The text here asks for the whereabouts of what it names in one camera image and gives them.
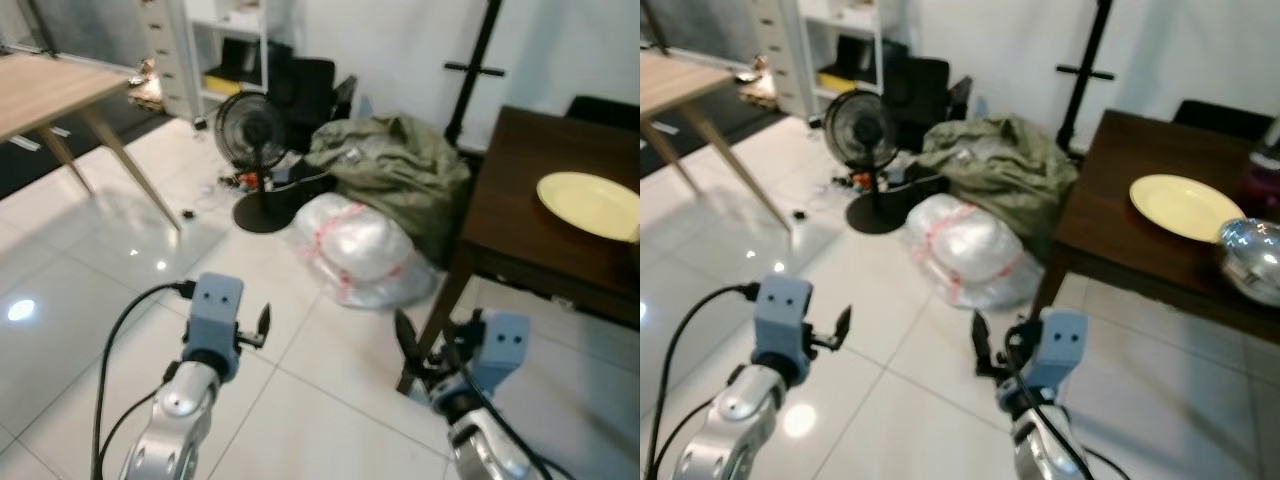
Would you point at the yellow plate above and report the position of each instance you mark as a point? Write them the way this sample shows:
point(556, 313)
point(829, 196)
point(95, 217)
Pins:
point(1185, 205)
point(590, 205)

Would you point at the black coat stand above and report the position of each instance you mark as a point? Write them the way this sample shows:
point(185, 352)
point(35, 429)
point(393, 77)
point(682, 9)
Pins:
point(475, 70)
point(1085, 72)

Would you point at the power strip with plugs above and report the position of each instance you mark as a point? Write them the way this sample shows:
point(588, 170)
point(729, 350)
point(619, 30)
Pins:
point(865, 182)
point(255, 181)

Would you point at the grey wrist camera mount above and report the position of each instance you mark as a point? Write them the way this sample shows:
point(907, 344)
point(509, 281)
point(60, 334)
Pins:
point(503, 345)
point(1062, 345)
point(782, 310)
point(215, 305)

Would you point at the white open shelf unit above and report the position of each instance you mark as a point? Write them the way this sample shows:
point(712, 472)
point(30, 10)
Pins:
point(840, 20)
point(225, 22)

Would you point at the silver metal bowl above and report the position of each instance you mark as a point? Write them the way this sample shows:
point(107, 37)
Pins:
point(1255, 260)

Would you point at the yellow box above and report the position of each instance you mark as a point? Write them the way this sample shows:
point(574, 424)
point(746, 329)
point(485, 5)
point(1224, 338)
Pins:
point(836, 84)
point(222, 86)

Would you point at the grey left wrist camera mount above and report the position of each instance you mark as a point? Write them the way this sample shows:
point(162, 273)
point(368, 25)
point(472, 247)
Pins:
point(215, 305)
point(782, 310)

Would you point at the black office chair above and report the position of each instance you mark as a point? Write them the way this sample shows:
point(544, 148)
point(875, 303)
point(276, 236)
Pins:
point(925, 90)
point(310, 90)

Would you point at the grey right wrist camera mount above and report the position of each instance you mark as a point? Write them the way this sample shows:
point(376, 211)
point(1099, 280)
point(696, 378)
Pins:
point(1062, 345)
point(503, 345)

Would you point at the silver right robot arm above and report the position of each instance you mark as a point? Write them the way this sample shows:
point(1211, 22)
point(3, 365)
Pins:
point(1045, 450)
point(490, 450)

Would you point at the black dining chair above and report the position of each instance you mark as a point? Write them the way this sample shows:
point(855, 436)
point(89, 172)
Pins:
point(1215, 115)

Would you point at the olive green sack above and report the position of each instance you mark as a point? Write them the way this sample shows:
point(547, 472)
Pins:
point(1000, 165)
point(390, 165)

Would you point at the black pedestal fan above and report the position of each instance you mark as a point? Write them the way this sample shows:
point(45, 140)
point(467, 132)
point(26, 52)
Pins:
point(250, 130)
point(860, 128)

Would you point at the dark brown wooden table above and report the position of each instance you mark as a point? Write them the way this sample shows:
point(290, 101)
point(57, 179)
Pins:
point(1120, 230)
point(520, 220)

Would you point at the dark red container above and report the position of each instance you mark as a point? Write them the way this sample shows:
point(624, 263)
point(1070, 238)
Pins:
point(1265, 190)

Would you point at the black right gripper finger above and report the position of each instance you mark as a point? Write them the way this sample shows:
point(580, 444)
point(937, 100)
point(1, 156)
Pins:
point(983, 342)
point(408, 338)

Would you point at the light wood table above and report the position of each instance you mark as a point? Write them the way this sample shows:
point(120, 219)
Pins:
point(50, 90)
point(670, 85)

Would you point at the gold ornament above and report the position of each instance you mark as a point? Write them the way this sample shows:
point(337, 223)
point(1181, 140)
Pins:
point(760, 85)
point(147, 88)

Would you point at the black box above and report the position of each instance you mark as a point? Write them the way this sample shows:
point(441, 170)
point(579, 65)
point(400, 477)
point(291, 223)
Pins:
point(860, 58)
point(243, 60)

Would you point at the bubble wrap bundle red tape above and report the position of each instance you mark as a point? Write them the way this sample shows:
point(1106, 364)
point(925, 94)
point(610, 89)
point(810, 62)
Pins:
point(965, 245)
point(355, 245)

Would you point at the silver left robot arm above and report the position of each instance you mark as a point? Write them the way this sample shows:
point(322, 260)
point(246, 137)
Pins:
point(175, 420)
point(725, 430)

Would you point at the white drawer cabinet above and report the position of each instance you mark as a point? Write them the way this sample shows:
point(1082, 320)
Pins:
point(775, 50)
point(165, 50)

